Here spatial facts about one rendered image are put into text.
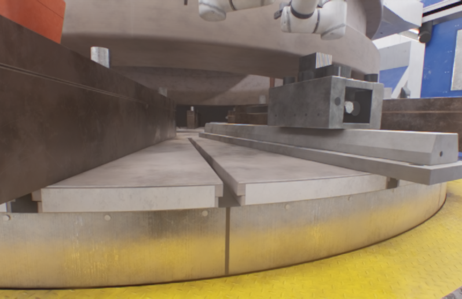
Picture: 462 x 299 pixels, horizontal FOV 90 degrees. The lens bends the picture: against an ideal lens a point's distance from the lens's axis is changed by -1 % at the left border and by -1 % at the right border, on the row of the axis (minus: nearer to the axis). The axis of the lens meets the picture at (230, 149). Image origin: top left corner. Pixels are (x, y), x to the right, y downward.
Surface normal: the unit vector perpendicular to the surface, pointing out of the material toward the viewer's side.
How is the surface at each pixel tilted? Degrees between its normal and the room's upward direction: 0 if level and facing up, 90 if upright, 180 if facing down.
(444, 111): 90
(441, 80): 90
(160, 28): 90
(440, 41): 90
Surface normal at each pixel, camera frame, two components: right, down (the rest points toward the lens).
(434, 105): -0.66, 0.07
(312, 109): -0.90, 0.04
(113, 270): 0.14, 0.12
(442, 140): 0.44, 0.11
